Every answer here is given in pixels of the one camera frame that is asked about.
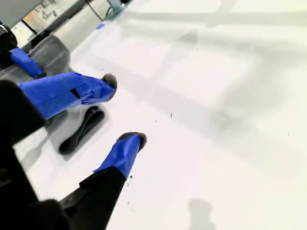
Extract grey striped towel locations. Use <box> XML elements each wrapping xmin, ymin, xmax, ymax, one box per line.
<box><xmin>0</xmin><ymin>33</ymin><xmax>110</xmax><ymax>156</ymax></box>

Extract thin black cable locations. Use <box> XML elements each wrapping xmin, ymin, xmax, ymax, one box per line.
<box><xmin>85</xmin><ymin>0</ymin><xmax>104</xmax><ymax>21</ymax></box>

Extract grey metal table bracket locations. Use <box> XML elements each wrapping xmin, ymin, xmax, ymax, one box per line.
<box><xmin>105</xmin><ymin>0</ymin><xmax>131</xmax><ymax>20</ymax></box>

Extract cardboard box with handwriting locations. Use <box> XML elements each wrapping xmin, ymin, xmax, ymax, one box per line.
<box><xmin>23</xmin><ymin>0</ymin><xmax>59</xmax><ymax>31</ymax></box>

